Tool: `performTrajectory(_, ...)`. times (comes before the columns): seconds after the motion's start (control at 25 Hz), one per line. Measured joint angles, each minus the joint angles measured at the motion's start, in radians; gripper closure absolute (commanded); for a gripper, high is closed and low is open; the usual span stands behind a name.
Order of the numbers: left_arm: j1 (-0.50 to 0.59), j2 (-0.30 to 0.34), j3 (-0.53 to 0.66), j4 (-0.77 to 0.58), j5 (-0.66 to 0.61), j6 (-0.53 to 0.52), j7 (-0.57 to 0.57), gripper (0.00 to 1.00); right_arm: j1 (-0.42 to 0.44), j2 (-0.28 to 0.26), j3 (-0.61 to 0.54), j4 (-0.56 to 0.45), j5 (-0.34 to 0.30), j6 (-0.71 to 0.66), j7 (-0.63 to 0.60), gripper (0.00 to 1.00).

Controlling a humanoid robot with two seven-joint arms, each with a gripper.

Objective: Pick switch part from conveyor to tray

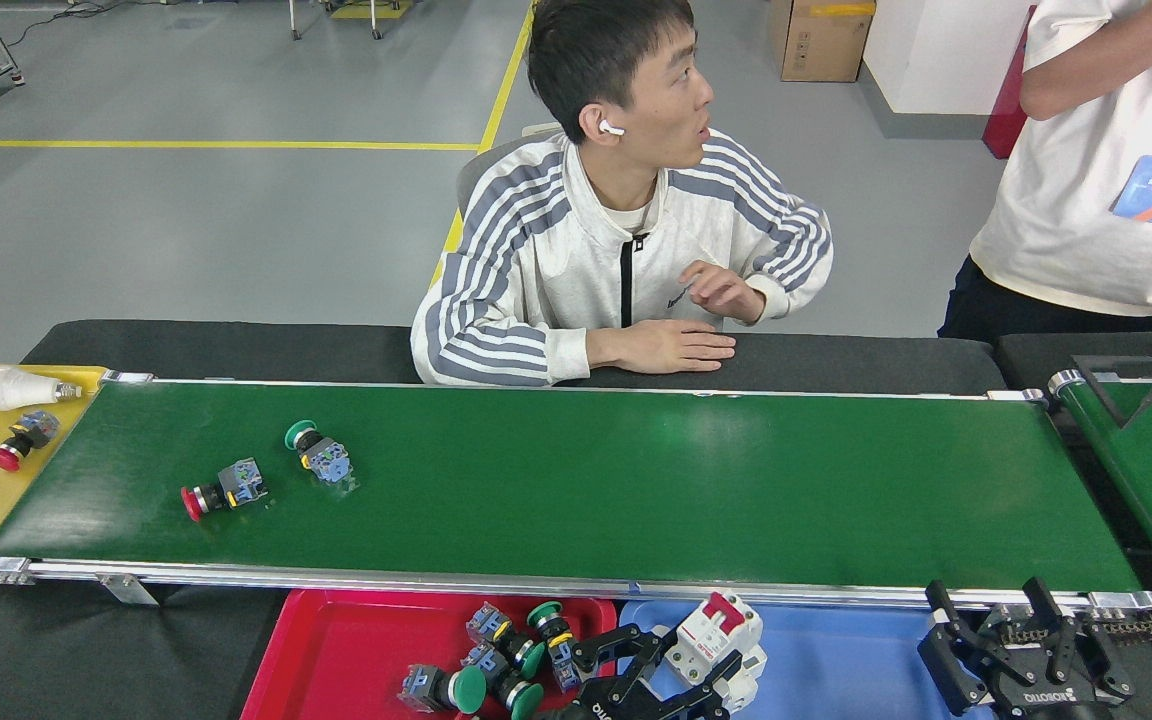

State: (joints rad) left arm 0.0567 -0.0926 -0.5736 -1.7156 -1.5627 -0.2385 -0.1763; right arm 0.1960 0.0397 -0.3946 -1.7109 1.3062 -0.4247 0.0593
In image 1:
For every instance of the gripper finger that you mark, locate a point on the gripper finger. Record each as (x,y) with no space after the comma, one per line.
(951,650)
(641,650)
(1051,620)
(721,675)

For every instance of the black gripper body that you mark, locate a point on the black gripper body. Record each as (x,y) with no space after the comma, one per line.
(1046,690)
(626,705)

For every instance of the red push button switch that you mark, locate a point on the red push button switch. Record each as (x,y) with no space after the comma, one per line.
(4,458)
(241,483)

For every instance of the person's right hand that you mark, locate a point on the person's right hand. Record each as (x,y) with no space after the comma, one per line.
(666,347)

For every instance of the person's left hand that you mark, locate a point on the person's left hand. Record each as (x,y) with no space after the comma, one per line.
(726,292)

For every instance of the blue bin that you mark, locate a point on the blue bin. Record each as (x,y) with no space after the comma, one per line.
(836,670)

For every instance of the red bin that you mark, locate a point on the red bin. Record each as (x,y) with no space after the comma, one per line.
(336,660)

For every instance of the standing person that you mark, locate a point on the standing person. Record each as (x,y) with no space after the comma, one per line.
(1066,230)

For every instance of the seated person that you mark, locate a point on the seated person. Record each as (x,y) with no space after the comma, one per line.
(536,270)

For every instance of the blue id badge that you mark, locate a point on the blue id badge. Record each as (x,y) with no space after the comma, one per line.
(1148,188)

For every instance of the grey chair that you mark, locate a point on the grey chair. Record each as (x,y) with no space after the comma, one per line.
(481,180)

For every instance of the red fire extinguisher cabinet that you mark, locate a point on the red fire extinguisher cabinet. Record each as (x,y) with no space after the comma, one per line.
(1006,120)

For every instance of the cardboard box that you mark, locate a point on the cardboard box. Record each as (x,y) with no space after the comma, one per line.
(821,45)

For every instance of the white light bulb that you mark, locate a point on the white light bulb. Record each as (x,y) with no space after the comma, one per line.
(11,388)

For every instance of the white stand on wheels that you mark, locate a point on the white stand on wheels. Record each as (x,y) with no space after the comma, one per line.
(366,10)

